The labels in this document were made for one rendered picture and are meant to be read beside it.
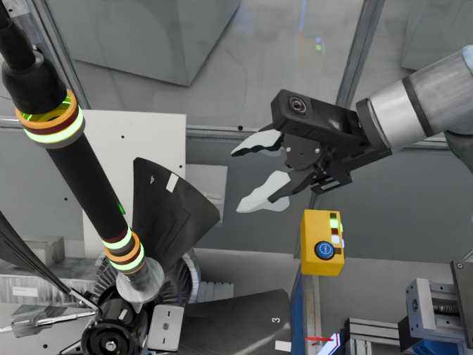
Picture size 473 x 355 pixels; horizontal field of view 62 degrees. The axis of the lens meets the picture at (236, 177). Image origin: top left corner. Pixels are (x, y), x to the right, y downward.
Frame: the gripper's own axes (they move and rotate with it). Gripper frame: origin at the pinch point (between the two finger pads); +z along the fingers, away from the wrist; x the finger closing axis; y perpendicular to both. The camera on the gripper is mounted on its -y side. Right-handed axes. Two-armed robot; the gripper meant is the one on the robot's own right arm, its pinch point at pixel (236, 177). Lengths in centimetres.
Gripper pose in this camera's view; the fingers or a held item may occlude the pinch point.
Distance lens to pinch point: 55.6
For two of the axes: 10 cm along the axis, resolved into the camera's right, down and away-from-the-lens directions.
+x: -0.9, -8.5, 5.1
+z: -8.0, 3.6, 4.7
